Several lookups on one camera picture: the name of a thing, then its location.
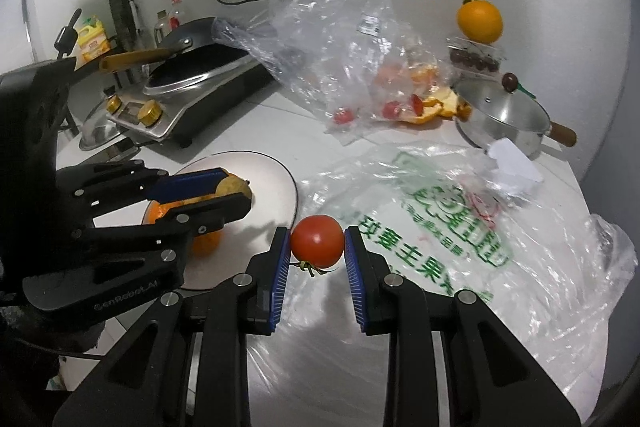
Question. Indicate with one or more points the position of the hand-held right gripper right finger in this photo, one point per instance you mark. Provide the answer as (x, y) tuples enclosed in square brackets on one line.
[(356, 282)]

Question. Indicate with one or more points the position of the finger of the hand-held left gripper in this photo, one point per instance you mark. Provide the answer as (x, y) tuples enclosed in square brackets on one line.
[(190, 184), (220, 213)]

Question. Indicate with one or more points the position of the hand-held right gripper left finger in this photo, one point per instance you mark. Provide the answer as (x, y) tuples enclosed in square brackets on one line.
[(280, 277)]

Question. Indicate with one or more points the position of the small yellow round fruit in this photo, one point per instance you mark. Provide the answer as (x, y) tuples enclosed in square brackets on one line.
[(235, 188)]

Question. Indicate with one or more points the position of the small mandarin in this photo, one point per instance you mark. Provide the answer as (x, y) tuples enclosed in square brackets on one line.
[(207, 244), (159, 213)]

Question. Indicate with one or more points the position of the small red tomato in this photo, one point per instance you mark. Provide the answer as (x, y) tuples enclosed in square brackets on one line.
[(317, 241)]

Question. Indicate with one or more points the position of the white plate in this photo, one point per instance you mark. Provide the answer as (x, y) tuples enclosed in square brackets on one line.
[(270, 187)]

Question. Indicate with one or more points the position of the steel induction cooker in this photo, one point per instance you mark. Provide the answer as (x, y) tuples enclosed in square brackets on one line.
[(210, 107)]

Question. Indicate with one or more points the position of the black wok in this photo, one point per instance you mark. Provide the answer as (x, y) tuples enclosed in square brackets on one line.
[(190, 37)]

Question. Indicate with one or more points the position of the cherry tomato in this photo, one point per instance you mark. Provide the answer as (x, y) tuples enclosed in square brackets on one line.
[(391, 110), (417, 104), (343, 116)]

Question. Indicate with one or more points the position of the cooking oil bottle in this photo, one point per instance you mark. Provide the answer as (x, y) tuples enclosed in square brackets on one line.
[(161, 29)]

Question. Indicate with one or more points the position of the yellow detergent bottle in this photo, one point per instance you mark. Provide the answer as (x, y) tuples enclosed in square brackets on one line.
[(92, 42)]

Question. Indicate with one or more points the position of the black umbrella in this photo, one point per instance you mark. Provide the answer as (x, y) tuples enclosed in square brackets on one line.
[(126, 32)]

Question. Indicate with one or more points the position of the red label plastic bottle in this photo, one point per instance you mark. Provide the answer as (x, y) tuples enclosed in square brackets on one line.
[(175, 19)]

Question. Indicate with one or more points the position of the orange peel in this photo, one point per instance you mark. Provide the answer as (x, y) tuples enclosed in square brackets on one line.
[(440, 107)]

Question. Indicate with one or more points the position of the white paper sheet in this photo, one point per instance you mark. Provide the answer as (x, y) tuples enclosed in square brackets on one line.
[(515, 162)]

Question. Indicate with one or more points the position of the clear plastic bag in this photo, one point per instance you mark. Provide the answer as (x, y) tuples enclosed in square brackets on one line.
[(330, 17)]

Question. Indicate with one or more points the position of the clear box of dark cherries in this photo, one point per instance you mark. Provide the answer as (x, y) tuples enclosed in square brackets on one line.
[(472, 57)]

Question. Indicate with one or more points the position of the green sponge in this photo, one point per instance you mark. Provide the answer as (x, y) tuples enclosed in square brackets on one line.
[(525, 90)]

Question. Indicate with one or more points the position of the large orange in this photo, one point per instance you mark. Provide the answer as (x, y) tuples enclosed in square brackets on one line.
[(480, 22)]

